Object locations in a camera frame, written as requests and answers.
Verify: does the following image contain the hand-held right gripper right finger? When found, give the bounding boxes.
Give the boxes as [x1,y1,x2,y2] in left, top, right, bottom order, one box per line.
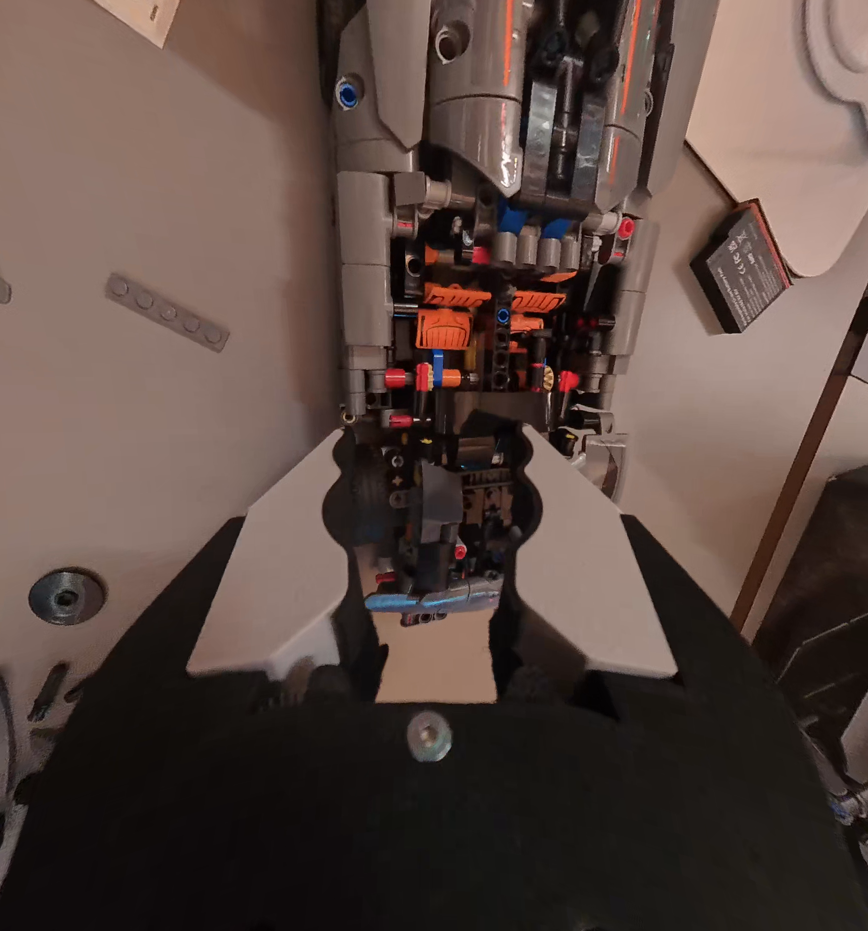
[490,424,678,703]

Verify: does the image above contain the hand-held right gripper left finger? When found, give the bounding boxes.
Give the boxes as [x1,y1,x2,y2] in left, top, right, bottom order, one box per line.
[187,425,389,703]

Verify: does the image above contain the grey lego car model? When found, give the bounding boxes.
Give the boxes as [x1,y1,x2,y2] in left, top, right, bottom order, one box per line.
[317,0,678,628]

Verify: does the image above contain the black round lego disc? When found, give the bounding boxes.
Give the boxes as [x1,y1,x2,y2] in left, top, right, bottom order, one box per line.
[28,567,108,626]

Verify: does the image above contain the dark lego set box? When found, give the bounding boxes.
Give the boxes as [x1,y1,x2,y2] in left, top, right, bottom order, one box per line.
[754,457,868,728]

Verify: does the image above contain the long grey lego plate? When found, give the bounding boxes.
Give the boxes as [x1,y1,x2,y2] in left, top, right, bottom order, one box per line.
[104,273,231,354]

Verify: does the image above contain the black battery pack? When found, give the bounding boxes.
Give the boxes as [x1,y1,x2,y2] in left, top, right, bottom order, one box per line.
[690,200,794,336]

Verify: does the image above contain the white book stand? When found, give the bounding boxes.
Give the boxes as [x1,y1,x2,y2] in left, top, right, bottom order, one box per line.
[684,0,868,279]

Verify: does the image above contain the paper parts template sheet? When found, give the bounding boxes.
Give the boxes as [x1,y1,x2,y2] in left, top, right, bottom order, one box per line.
[88,0,182,50]

